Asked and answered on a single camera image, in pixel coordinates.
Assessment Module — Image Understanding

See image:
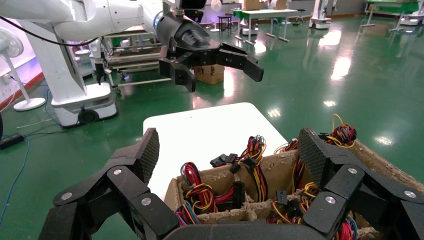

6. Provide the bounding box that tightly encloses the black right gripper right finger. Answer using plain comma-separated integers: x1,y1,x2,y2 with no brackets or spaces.
298,127,424,240

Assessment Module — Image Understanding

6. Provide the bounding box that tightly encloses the cardboard box with dividers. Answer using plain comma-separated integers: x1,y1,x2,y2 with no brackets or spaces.
163,139,424,240

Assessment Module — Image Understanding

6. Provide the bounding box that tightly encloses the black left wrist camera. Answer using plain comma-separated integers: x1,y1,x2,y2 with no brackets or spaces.
178,0,208,11

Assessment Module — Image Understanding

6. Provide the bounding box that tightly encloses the white robot body base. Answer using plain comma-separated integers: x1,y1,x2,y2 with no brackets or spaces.
18,19,118,128

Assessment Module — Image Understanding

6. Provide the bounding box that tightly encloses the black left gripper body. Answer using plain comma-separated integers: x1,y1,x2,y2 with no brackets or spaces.
156,11,222,69

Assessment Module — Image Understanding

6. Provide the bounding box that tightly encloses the metal trolley rack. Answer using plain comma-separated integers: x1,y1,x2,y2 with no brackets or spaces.
102,28,173,92

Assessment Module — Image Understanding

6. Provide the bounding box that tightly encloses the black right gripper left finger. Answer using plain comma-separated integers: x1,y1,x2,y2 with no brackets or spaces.
38,127,181,240

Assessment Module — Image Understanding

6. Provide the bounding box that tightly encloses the white mobile robot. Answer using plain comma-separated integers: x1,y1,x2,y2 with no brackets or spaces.
308,0,332,30
399,13,424,27

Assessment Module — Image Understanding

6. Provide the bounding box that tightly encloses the black stool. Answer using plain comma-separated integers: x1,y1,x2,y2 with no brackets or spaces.
217,14,234,34

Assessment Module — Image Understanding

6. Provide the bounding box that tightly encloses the thin black cable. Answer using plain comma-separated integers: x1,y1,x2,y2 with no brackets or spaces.
0,16,100,47

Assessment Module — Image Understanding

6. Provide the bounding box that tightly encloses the blue floor cable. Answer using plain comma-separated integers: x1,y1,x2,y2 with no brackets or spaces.
0,137,31,226

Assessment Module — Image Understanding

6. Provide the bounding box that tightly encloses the green top white table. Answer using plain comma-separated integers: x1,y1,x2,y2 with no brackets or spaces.
361,0,421,32
231,8,301,46

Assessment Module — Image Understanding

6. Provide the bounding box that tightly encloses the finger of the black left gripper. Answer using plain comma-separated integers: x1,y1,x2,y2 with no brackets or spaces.
216,42,265,83
158,45,197,93

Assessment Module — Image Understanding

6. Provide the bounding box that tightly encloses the white standing fan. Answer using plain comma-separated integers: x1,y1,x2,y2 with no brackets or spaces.
0,26,47,112
209,0,223,33

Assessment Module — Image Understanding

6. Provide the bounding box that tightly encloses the black power strip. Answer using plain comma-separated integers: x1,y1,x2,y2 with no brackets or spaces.
0,133,26,151

